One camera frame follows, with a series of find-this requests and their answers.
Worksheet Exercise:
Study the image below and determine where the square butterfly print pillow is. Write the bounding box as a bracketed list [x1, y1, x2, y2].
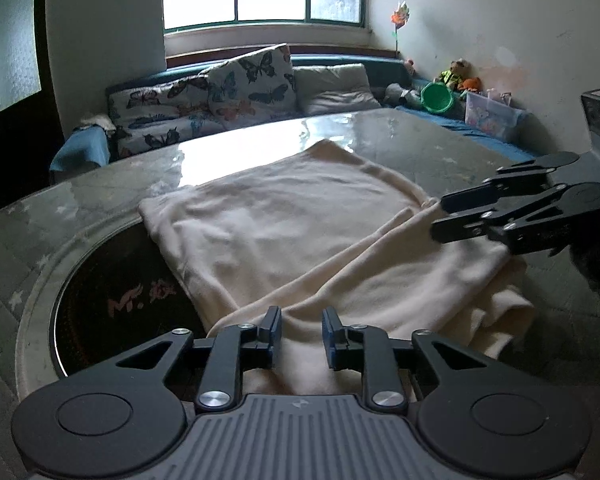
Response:
[200, 43, 299, 132]

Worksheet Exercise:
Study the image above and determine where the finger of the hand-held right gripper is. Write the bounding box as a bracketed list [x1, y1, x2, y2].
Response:
[430, 182, 572, 257]
[482, 159, 552, 187]

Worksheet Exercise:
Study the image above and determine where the round black induction cooktop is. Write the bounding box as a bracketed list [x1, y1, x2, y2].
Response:
[15, 212, 222, 397]

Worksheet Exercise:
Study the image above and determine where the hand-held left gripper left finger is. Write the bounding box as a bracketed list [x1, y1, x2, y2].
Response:
[115, 305, 283, 412]

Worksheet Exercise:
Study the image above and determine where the bear toy in green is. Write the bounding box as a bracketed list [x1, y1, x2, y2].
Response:
[433, 58, 474, 92]

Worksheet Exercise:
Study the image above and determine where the small white cloth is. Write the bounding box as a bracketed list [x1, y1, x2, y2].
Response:
[79, 114, 119, 137]

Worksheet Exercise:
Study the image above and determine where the clear printed storage box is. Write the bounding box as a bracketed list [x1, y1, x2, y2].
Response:
[463, 90, 529, 146]

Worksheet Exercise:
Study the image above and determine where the long butterfly print pillow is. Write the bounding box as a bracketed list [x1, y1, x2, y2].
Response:
[107, 75, 231, 159]

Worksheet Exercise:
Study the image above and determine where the dark wooden glass door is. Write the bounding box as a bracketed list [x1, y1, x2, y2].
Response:
[0, 0, 67, 217]

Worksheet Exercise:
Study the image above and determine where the grey star quilted table cover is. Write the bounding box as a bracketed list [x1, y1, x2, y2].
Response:
[0, 109, 600, 480]

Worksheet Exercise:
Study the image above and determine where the colourful pinwheel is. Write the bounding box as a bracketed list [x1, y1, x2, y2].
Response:
[389, 0, 413, 59]

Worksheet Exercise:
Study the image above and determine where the green plastic bucket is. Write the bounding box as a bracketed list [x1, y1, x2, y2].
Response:
[419, 82, 457, 115]

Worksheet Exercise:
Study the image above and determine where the teal sofa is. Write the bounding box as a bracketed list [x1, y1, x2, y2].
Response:
[49, 52, 542, 173]

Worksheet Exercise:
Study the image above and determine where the beige pillow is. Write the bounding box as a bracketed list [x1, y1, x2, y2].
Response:
[293, 63, 382, 117]

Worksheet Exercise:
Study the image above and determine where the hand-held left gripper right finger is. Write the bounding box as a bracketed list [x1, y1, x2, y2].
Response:
[320, 306, 489, 408]

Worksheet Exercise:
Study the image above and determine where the cream cloth garment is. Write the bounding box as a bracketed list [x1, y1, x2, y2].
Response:
[137, 138, 537, 397]

